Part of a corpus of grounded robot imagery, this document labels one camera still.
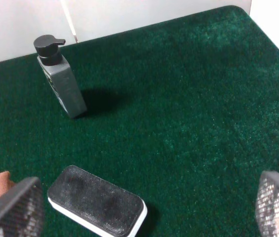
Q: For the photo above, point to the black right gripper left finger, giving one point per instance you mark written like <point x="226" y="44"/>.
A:
<point x="22" y="209"/>

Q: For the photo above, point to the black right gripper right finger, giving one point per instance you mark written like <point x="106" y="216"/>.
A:
<point x="267" y="204"/>

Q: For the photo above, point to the black and white board eraser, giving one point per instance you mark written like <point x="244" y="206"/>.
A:
<point x="100" y="206"/>

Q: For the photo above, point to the dark green table cloth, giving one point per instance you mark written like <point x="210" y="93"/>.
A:
<point x="184" y="113"/>

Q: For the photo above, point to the grey pump dispenser bottle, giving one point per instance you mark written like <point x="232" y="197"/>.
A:
<point x="59" y="75"/>

